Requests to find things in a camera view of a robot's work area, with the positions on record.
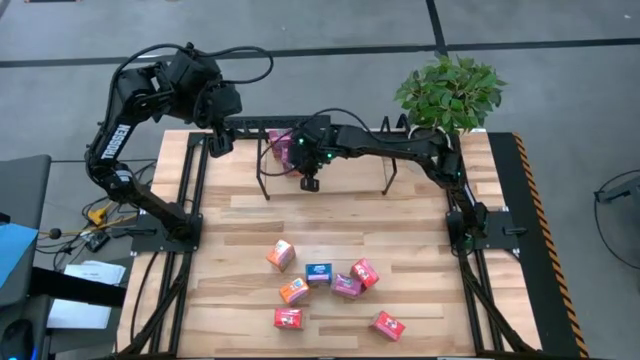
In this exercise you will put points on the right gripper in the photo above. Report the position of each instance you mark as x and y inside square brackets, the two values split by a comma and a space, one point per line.
[312, 152]

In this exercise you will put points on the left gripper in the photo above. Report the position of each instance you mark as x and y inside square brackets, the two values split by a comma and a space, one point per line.
[222, 107]

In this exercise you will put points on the magenta Raisin Bran cereal box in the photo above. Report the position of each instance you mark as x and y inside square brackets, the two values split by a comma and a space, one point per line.
[278, 142]
[346, 286]

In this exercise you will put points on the orange Mini Wheats cereal box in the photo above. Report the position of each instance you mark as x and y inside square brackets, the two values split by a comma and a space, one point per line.
[294, 291]
[281, 254]

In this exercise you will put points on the blue Frosted Flakes cereal box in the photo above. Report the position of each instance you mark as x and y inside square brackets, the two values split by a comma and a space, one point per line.
[318, 272]

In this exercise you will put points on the red Froot Loops cereal box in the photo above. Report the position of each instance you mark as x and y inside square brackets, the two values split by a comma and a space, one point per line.
[365, 272]
[288, 318]
[387, 325]

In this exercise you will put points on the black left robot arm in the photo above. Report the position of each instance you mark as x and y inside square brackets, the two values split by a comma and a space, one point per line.
[114, 142]

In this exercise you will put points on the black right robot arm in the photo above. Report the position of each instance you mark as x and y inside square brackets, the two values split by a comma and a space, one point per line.
[390, 142]

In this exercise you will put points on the wooden shelf with black legs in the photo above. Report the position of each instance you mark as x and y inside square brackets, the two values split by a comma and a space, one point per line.
[350, 175]

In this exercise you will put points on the white plant pot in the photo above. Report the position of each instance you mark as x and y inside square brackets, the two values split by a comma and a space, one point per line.
[416, 132]

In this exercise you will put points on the yellow connector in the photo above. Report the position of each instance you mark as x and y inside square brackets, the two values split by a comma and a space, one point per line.
[97, 215]

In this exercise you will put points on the small black device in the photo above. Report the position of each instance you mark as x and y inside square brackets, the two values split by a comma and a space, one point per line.
[97, 241]

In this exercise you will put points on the green leafy plant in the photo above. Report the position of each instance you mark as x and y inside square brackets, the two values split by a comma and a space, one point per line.
[450, 95]

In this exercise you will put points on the white paper sheets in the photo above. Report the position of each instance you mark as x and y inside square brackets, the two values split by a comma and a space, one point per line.
[95, 272]

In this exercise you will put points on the black armrest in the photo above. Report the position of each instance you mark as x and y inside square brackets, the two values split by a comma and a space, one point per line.
[75, 287]

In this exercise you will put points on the yellow black hazard tape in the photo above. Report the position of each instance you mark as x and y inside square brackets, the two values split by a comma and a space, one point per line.
[545, 225]

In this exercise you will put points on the black computer mouse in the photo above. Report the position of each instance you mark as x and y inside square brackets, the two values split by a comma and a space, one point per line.
[15, 340]

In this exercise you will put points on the grey stand leg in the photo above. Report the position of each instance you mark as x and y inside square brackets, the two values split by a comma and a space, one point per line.
[620, 190]

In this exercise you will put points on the black aluminium table frame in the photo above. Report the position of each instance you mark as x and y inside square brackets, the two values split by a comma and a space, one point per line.
[200, 136]

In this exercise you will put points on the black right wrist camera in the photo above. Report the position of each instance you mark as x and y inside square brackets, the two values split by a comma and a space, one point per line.
[315, 125]

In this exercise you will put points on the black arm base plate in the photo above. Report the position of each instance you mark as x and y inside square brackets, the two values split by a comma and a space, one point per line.
[500, 230]
[160, 235]

